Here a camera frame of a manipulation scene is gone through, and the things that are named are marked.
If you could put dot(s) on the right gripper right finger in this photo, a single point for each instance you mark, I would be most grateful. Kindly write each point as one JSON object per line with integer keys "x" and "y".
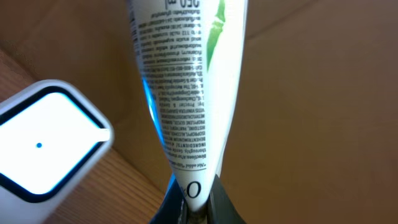
{"x": 220, "y": 209}

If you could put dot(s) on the white tube with gold cap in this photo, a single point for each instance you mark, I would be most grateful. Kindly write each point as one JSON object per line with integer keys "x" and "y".
{"x": 189, "y": 55}

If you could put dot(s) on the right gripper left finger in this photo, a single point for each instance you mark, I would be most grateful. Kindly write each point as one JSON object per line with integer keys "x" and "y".
{"x": 173, "y": 209}

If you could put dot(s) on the white barcode scanner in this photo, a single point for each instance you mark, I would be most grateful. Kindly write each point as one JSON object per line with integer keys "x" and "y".
{"x": 51, "y": 136}

